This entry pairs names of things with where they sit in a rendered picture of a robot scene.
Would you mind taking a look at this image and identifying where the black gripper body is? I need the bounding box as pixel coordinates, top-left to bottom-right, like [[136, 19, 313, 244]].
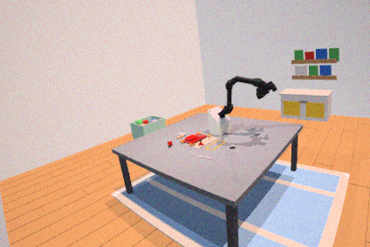
[[256, 87, 277, 99]]

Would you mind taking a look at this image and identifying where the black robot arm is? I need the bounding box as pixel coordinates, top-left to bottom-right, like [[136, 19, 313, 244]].
[[218, 76, 275, 119]]

